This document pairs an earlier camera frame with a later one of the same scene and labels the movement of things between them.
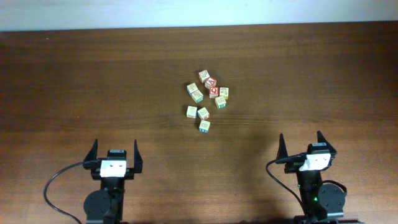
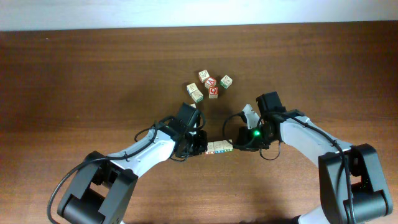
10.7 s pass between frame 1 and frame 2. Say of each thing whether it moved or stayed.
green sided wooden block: stayed
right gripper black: moved
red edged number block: moved
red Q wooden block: stayed
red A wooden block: stayed
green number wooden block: moved
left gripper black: moved
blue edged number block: moved
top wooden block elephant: stayed
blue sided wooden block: stayed
